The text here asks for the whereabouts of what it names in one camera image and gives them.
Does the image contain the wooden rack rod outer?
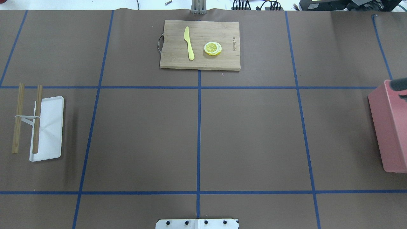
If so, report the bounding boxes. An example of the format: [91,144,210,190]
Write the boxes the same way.
[12,83,25,155]

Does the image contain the wooden rack rod inner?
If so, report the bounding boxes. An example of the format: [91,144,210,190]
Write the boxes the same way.
[32,85,43,154]

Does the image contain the yellow lemon slice toy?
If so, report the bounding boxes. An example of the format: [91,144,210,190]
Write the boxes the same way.
[204,42,222,56]

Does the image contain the grey pink cleaning cloth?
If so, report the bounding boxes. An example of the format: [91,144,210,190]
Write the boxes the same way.
[389,77,407,92]

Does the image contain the yellow plastic knife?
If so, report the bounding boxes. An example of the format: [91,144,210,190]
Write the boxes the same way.
[183,26,195,61]

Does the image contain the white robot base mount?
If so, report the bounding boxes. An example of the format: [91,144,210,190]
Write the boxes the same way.
[155,219,239,229]

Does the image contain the black cables on far desk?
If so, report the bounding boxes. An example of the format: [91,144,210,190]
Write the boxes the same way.
[231,0,283,11]

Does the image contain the grey camera stand post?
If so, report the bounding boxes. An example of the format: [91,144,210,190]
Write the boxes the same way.
[191,0,207,15]

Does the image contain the pink plastic bin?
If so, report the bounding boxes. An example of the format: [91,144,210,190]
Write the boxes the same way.
[368,80,407,173]

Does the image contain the wooden rack rod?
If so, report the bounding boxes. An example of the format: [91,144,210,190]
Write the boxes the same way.
[32,85,43,154]
[12,83,25,155]

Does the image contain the bamboo cutting board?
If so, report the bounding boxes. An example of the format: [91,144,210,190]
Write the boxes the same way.
[160,19,241,71]

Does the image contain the white towel rack tray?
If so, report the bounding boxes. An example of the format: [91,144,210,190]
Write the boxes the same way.
[29,96,64,162]

